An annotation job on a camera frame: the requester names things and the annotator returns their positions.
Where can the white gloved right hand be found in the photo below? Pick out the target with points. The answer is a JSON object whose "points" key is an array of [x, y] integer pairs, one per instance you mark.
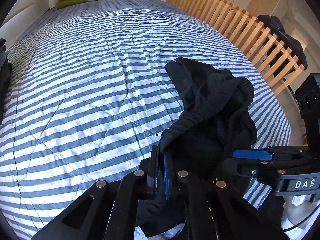
{"points": [[300, 210]]}

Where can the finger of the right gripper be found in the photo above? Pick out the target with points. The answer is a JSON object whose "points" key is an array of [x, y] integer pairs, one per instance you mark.
{"points": [[263, 170], [274, 153]]}

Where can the black item behind rail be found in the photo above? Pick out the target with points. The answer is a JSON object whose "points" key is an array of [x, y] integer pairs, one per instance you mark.
{"points": [[277, 28]]}

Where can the black shorts with yellow stripes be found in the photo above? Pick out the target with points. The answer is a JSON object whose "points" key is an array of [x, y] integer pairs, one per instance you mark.
{"points": [[214, 123]]}

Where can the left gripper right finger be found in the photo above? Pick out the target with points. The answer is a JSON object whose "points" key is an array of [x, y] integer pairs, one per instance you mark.
{"points": [[213, 209]]}

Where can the wooden slatted bed rail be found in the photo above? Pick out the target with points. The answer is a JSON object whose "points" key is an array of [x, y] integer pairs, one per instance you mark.
{"points": [[276, 61]]}

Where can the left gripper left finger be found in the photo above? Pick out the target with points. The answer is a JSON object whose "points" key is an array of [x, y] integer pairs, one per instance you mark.
{"points": [[107, 210]]}

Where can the stack of folded clothes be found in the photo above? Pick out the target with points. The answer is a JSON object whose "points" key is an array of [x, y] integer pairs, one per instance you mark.
{"points": [[6, 69]]}

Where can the blue white striped quilt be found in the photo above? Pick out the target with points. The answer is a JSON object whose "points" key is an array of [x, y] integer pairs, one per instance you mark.
{"points": [[89, 96]]}

